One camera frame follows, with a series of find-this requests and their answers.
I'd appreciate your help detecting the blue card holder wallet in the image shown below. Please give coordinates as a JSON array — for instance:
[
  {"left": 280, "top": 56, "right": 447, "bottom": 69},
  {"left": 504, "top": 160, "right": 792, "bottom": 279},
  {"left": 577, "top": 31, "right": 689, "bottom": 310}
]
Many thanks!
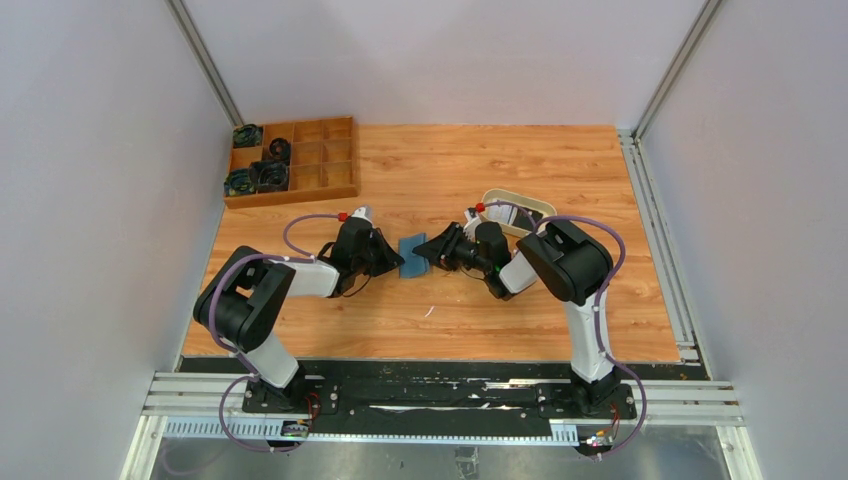
[{"left": 398, "top": 232, "right": 430, "bottom": 279}]

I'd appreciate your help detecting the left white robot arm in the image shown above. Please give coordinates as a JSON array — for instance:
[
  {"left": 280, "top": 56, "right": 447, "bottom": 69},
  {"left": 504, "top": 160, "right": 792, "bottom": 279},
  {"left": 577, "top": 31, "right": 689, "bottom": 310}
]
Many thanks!
[{"left": 192, "top": 214, "right": 404, "bottom": 390}]

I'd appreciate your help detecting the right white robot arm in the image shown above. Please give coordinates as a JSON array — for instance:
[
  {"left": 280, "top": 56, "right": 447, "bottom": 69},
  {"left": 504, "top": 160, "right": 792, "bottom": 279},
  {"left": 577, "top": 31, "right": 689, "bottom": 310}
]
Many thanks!
[{"left": 412, "top": 215, "right": 626, "bottom": 395}]

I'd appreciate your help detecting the white printed card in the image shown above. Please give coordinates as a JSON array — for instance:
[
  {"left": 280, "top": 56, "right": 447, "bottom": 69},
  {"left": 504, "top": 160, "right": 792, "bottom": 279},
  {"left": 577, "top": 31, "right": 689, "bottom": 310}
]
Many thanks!
[{"left": 487, "top": 204, "right": 525, "bottom": 225}]

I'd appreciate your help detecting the cream oval tray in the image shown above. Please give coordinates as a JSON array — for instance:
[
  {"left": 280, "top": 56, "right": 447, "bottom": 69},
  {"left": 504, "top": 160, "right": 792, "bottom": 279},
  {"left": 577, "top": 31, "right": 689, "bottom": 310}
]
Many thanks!
[{"left": 481, "top": 188, "right": 557, "bottom": 238}]

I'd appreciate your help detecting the wooden compartment organizer box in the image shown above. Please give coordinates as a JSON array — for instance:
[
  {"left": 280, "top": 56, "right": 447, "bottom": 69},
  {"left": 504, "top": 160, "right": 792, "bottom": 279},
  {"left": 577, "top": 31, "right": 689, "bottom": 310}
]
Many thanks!
[{"left": 223, "top": 116, "right": 361, "bottom": 209}]

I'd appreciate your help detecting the large black coiled item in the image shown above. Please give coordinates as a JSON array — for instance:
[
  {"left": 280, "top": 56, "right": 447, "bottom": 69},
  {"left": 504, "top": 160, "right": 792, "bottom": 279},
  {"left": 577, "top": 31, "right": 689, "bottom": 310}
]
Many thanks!
[{"left": 248, "top": 161, "right": 290, "bottom": 194}]

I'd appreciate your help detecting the black coiled item middle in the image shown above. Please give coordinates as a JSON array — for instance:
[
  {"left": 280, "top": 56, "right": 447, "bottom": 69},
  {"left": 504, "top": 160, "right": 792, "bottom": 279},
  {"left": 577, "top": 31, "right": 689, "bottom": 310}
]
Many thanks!
[{"left": 268, "top": 137, "right": 292, "bottom": 165}]

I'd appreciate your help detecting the black coiled item bottom-left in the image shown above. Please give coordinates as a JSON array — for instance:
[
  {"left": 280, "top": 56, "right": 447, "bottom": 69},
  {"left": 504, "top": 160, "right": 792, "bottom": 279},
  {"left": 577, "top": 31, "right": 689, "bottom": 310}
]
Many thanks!
[{"left": 224, "top": 168, "right": 256, "bottom": 197}]

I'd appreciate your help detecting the black coiled item top-left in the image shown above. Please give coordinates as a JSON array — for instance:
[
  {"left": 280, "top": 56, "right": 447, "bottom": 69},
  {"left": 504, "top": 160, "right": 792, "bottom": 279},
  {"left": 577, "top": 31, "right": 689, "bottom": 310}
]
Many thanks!
[{"left": 232, "top": 123, "right": 264, "bottom": 149}]

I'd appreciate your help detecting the black mounting base rail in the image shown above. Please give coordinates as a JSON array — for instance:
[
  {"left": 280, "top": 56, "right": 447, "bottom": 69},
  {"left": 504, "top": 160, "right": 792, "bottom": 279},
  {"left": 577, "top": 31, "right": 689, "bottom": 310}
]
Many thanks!
[{"left": 178, "top": 357, "right": 664, "bottom": 439}]

